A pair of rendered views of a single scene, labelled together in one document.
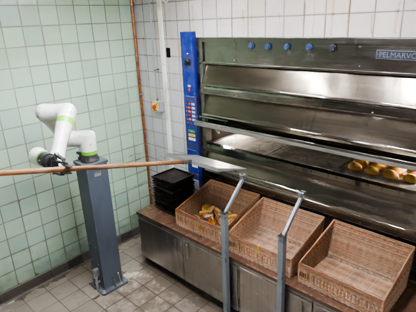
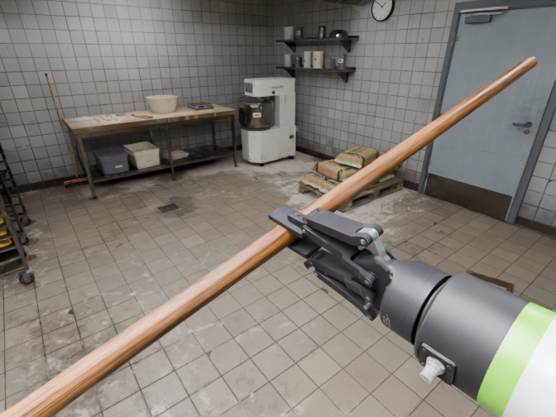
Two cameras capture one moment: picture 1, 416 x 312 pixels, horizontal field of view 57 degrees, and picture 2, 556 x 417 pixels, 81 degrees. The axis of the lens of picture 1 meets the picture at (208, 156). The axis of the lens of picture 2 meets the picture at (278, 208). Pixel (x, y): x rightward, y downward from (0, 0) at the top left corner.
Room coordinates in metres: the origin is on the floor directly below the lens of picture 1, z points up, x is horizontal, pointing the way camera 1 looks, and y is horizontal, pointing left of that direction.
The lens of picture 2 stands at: (2.40, 0.83, 1.71)
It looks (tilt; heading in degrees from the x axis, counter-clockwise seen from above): 26 degrees down; 189
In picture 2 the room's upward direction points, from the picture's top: straight up
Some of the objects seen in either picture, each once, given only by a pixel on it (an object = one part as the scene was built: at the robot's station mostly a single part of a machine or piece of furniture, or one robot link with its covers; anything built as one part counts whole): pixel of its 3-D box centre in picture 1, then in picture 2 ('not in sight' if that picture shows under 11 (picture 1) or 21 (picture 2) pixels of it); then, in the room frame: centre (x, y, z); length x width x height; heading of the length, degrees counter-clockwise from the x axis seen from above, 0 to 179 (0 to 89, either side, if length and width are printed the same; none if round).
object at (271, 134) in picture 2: not in sight; (265, 122); (-2.91, -0.20, 0.66); 0.92 x 0.59 x 1.32; 136
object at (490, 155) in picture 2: not in sight; (485, 115); (-1.45, 2.48, 1.08); 1.14 x 0.09 x 2.16; 46
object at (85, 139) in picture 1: (86, 142); not in sight; (2.94, 0.97, 1.36); 0.16 x 0.13 x 0.19; 87
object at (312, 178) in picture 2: not in sight; (326, 175); (-1.68, 0.85, 0.22); 0.62 x 0.36 x 0.15; 142
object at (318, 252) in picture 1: (355, 264); not in sight; (2.08, -0.92, 0.72); 0.56 x 0.49 x 0.28; 45
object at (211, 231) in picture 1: (217, 209); not in sight; (2.92, -0.06, 0.72); 0.56 x 0.49 x 0.28; 47
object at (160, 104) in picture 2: not in sight; (162, 104); (-2.18, -1.57, 1.01); 0.43 x 0.42 x 0.21; 136
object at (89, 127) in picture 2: not in sight; (160, 145); (-2.01, -1.61, 0.45); 2.20 x 0.80 x 0.90; 136
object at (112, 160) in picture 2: not in sight; (111, 160); (-1.50, -2.09, 0.35); 0.50 x 0.36 x 0.24; 46
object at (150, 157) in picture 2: not in sight; (142, 155); (-1.81, -1.80, 0.35); 0.50 x 0.36 x 0.24; 48
